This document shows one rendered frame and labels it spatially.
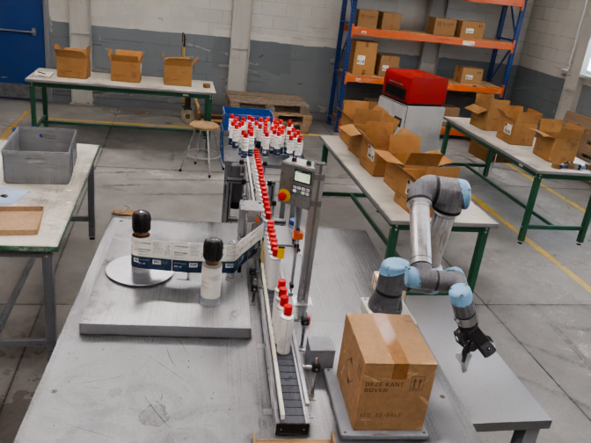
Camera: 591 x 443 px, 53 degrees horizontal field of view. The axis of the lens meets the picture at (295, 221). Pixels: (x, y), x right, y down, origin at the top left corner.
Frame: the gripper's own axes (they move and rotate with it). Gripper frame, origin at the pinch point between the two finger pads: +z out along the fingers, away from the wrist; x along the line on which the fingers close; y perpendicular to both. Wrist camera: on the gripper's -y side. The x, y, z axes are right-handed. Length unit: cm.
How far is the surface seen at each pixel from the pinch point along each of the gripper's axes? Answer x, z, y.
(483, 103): -348, 158, 420
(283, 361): 60, -21, 35
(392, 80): -298, 123, 528
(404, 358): 29.7, -30.7, -5.1
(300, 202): 17, -49, 83
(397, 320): 19.4, -26.1, 15.0
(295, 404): 66, -23, 12
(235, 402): 82, -26, 25
